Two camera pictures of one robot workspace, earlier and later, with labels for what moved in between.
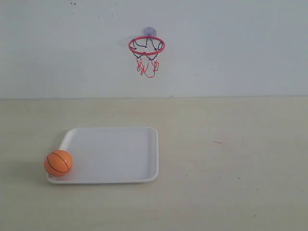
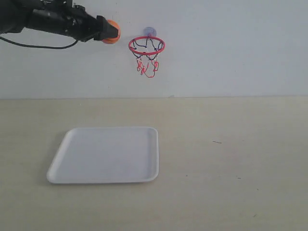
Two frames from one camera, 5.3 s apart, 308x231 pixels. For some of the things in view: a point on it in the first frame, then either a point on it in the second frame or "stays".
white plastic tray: [111, 155] stays
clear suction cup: [149, 32] stays
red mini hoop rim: [144, 52] stays
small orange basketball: [58, 162] -> [113, 40]
